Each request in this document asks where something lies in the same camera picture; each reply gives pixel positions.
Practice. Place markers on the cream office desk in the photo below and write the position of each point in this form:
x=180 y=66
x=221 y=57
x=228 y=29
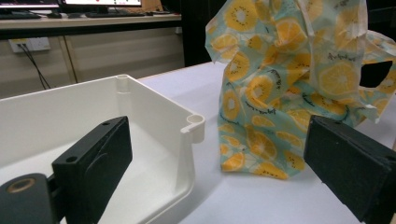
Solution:
x=124 y=53

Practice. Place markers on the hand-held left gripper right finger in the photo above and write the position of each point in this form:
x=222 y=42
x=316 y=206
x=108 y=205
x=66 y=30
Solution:
x=351 y=168

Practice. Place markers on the orange fruit print bag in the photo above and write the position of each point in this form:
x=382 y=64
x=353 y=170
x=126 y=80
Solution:
x=264 y=93

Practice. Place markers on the black keyboard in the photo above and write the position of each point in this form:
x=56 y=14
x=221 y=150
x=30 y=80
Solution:
x=18 y=16
x=113 y=14

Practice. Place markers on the black computer mouse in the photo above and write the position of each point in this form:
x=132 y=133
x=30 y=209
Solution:
x=54 y=15

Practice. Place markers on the computer monitor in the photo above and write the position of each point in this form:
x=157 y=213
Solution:
x=102 y=2
x=28 y=4

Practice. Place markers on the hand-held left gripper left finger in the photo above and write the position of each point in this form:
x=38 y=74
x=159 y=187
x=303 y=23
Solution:
x=93 y=168

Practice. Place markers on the white wall power outlet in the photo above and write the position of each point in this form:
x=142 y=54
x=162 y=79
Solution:
x=29 y=44

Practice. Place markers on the white plastic bin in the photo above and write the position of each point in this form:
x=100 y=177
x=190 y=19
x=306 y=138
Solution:
x=155 y=102

